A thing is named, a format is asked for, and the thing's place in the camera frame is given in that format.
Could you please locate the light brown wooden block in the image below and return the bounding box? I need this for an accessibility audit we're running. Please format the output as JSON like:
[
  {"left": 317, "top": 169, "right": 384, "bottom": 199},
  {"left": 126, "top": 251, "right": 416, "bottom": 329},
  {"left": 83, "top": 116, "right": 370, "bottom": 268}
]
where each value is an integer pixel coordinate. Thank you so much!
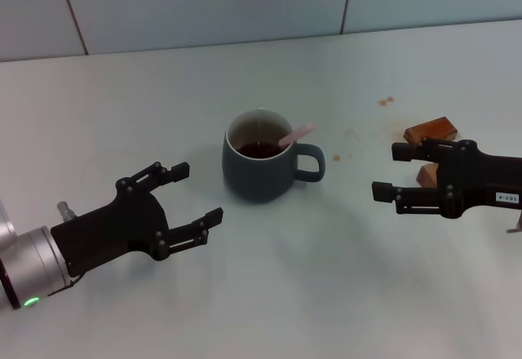
[{"left": 415, "top": 162, "right": 440, "bottom": 188}]

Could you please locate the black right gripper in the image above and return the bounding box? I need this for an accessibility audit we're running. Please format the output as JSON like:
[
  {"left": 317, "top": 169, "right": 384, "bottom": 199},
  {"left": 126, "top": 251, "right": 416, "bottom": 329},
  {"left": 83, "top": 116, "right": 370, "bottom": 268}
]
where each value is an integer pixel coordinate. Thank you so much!
[{"left": 371, "top": 137, "right": 522, "bottom": 219}]

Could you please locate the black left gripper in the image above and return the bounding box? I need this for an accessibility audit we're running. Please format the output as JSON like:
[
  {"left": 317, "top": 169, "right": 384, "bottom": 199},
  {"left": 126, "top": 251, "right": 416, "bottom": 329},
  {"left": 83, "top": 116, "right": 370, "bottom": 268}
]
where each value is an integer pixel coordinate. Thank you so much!
[{"left": 51, "top": 162, "right": 225, "bottom": 278}]

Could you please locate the dark grey ceramic cup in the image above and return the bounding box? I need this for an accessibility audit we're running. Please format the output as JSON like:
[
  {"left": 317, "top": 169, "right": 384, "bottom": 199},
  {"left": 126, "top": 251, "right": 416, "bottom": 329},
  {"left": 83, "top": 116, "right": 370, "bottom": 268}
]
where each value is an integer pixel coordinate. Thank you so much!
[{"left": 221, "top": 108, "right": 326, "bottom": 204}]

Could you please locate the pink handled metal spoon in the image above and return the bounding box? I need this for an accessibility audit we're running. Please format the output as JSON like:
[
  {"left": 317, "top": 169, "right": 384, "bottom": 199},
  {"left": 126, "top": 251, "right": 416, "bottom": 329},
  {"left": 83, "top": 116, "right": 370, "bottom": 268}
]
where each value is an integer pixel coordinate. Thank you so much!
[{"left": 279, "top": 122, "right": 317, "bottom": 148}]

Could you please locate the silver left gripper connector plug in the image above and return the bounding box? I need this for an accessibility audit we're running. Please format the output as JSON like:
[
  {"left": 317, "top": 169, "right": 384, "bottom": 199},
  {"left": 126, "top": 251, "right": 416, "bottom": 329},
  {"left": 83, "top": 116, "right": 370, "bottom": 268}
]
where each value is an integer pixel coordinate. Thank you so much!
[{"left": 55, "top": 201, "right": 78, "bottom": 222}]

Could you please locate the dark stained wooden block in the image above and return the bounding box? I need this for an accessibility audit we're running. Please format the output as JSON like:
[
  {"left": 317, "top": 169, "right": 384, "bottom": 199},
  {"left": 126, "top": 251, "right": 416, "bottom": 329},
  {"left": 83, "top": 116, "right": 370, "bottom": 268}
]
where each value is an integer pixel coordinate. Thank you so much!
[{"left": 403, "top": 117, "right": 458, "bottom": 144}]

